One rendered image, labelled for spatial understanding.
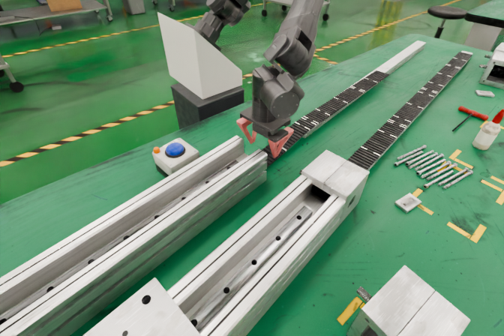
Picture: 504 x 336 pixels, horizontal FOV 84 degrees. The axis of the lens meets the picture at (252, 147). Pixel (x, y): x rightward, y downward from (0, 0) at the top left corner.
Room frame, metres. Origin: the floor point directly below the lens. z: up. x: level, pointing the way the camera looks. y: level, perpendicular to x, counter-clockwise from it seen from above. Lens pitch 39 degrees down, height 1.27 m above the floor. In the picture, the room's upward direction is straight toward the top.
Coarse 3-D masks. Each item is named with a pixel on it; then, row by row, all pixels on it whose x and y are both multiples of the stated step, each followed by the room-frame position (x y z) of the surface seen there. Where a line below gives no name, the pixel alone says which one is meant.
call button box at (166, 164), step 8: (168, 144) 0.53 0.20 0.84; (184, 144) 0.53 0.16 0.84; (152, 152) 0.50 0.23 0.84; (160, 152) 0.50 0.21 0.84; (184, 152) 0.50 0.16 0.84; (192, 152) 0.50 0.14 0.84; (160, 160) 0.47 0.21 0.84; (168, 160) 0.47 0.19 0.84; (176, 160) 0.47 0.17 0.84; (184, 160) 0.47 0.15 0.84; (192, 160) 0.49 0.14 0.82; (160, 168) 0.48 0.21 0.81; (168, 168) 0.45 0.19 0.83; (176, 168) 0.46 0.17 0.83
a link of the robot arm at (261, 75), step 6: (264, 66) 0.54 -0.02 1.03; (270, 66) 0.56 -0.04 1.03; (252, 72) 0.53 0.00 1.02; (258, 72) 0.53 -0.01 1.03; (264, 72) 0.53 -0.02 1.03; (270, 72) 0.51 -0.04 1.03; (276, 72) 0.53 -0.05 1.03; (252, 78) 0.53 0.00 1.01; (258, 78) 0.51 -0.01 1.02; (264, 78) 0.50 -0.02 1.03; (270, 78) 0.50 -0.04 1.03; (252, 84) 0.53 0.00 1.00; (258, 84) 0.51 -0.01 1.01; (252, 90) 0.53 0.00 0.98; (258, 90) 0.51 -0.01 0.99; (258, 96) 0.51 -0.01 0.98
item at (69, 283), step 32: (224, 160) 0.47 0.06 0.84; (256, 160) 0.44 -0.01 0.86; (160, 192) 0.36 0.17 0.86; (192, 192) 0.38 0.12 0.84; (224, 192) 0.38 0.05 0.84; (96, 224) 0.28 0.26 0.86; (128, 224) 0.30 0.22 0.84; (160, 224) 0.28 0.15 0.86; (192, 224) 0.31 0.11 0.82; (64, 256) 0.23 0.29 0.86; (96, 256) 0.24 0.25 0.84; (128, 256) 0.23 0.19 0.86; (160, 256) 0.26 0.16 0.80; (0, 288) 0.18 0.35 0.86; (32, 288) 0.19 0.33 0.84; (64, 288) 0.18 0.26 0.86; (96, 288) 0.19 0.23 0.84; (128, 288) 0.21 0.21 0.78; (0, 320) 0.15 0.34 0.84; (32, 320) 0.14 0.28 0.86; (64, 320) 0.15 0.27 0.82
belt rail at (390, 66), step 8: (408, 48) 1.25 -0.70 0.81; (416, 48) 1.25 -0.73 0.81; (400, 56) 1.15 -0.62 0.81; (408, 56) 1.17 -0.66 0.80; (384, 64) 1.07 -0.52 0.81; (392, 64) 1.07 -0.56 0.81; (400, 64) 1.12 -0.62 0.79; (384, 72) 1.00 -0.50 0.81; (360, 96) 0.87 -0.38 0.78; (336, 112) 0.75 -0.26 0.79; (312, 128) 0.67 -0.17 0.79; (304, 136) 0.63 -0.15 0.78
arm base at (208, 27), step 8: (208, 16) 0.95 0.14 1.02; (184, 24) 0.94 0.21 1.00; (200, 24) 0.93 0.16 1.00; (208, 24) 0.94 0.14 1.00; (216, 24) 0.94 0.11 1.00; (200, 32) 0.89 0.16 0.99; (208, 32) 0.92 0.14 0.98; (216, 32) 0.93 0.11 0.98; (208, 40) 0.91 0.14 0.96; (216, 40) 0.93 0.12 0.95; (216, 48) 0.93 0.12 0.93
